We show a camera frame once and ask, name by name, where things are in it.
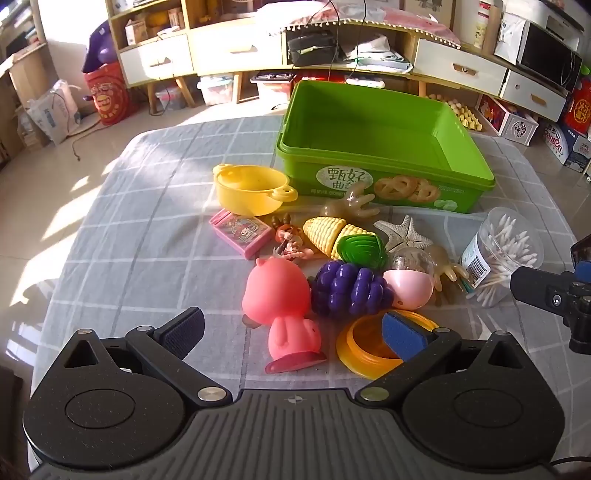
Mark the black bag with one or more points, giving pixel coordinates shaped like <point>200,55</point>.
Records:
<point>311,48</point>

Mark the pink capsule egg toy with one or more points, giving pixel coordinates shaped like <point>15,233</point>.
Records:
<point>408,286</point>

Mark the wooden cabinet with white drawers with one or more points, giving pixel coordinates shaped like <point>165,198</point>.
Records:
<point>221,46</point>

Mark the pink lace-edged cloth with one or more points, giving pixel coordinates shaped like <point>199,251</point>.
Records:
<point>392,18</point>

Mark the yellow toy pot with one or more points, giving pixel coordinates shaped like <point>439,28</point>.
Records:
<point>249,189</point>

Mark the white plastic bag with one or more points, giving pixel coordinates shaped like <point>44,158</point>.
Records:
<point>53,113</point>

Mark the pile of folded clothes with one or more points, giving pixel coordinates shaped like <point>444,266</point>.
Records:
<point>376,55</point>

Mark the blue and white carton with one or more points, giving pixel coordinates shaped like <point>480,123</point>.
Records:
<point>565,145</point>

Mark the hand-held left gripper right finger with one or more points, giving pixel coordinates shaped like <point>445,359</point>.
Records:
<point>401,337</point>

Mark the white bottle with red cap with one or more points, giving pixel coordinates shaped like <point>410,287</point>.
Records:
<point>480,30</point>

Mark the translucent beige hand toy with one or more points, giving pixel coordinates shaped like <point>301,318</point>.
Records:
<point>353,203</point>
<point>450,272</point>

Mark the purple toy grapes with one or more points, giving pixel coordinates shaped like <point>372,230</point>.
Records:
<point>351,288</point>

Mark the clear cotton swab jar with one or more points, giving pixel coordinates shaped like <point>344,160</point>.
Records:
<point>503,249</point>

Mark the red printed bag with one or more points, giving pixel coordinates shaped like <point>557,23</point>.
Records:
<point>108,94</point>

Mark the pink pig toy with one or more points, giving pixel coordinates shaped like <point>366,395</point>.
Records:
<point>277,295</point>

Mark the pink toy card box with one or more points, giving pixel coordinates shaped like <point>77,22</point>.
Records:
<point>240,230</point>

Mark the purple toy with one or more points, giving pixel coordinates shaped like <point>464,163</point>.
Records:
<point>99,44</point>

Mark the red gift packet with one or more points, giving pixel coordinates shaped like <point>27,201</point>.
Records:
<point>581,108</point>

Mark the beige starfish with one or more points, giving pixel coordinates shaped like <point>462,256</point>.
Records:
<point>404,233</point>

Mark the yellow toy corn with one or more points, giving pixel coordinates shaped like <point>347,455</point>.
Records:
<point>323,233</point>

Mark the green plastic box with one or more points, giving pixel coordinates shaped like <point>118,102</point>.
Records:
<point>369,129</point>

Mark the small brown figurine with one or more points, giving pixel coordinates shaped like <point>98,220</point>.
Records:
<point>291,242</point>

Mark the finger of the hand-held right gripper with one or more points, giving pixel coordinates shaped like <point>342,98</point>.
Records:
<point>531,287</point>

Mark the white and red carton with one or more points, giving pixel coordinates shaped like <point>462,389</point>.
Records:
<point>508,120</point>

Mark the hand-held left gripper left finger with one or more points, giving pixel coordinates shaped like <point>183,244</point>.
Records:
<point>184,330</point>

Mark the yellow egg tray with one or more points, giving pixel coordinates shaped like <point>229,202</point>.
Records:
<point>461,113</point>

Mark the white microwave oven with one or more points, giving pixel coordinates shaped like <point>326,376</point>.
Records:
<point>545,50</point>

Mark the small clear storage box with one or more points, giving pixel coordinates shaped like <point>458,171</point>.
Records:
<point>168,97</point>

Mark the brown cardboard box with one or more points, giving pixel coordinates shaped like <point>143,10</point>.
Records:
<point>25,83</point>

